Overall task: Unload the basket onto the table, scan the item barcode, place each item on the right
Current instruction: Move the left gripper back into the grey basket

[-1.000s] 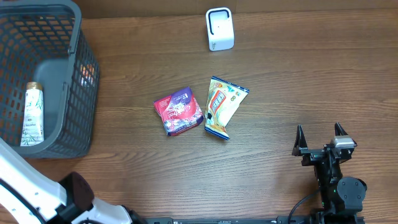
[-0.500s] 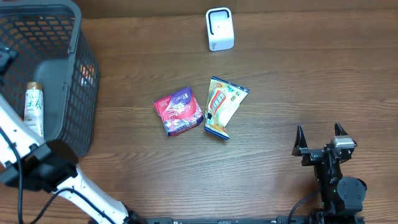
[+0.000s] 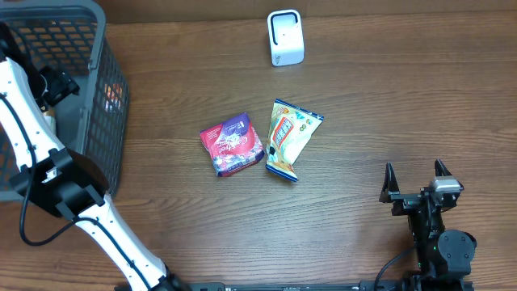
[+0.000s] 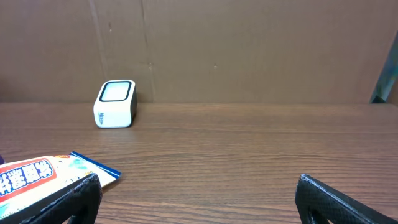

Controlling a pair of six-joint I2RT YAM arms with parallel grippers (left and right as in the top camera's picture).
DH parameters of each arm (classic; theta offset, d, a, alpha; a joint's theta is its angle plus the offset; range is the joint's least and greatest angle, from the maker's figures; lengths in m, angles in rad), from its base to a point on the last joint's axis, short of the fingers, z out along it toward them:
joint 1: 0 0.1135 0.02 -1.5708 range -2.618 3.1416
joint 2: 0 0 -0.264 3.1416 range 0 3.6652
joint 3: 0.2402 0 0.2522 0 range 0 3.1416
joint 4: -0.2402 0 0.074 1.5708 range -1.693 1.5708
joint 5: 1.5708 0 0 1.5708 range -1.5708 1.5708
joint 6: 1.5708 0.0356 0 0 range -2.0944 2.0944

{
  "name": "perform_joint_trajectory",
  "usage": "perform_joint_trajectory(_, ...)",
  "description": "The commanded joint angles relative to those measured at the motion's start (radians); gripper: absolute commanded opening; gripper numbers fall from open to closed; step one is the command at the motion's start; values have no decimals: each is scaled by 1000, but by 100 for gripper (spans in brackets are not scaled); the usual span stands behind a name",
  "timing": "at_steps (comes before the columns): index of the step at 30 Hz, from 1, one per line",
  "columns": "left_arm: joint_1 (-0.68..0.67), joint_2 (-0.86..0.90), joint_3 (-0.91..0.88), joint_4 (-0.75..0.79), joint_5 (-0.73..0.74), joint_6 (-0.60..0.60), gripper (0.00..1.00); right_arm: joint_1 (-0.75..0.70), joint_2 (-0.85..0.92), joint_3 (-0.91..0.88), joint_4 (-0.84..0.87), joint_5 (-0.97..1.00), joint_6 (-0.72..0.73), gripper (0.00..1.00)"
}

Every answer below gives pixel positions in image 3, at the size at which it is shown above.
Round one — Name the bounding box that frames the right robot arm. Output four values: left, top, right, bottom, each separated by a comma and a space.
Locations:
373, 159, 477, 290

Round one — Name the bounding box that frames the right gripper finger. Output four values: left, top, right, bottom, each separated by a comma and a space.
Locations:
434, 158, 452, 177
379, 162, 400, 203

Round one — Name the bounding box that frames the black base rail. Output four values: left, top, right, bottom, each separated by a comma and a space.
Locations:
173, 280, 476, 291

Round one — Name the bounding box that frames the white bottle gold cap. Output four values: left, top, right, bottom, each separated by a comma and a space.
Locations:
40, 107, 57, 135

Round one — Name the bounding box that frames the purple red pad package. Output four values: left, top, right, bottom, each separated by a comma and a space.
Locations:
200, 112, 265, 177

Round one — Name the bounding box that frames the dark grey plastic basket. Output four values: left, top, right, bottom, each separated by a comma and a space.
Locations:
1, 1, 130, 195

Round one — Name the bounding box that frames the yellow wipes package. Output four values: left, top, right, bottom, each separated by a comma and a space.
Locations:
266, 99, 325, 182

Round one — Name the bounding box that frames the white barcode scanner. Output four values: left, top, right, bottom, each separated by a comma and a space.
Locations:
267, 9, 305, 67

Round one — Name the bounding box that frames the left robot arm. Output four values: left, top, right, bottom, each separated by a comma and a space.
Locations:
1, 23, 189, 290

